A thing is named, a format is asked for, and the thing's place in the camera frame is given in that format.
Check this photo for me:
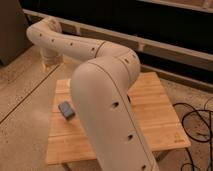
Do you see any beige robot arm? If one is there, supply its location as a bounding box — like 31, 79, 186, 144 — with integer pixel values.
26, 17, 159, 171

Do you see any small blue-grey sponge block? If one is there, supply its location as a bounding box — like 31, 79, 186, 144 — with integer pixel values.
58, 101, 75, 120

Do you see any wooden table board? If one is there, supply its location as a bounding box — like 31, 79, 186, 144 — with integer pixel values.
46, 72, 191, 165

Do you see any dark cabinet at left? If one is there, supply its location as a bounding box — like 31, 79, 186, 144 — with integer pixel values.
0, 0, 32, 66

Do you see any black cable on floor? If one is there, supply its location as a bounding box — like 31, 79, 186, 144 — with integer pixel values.
172, 101, 213, 171

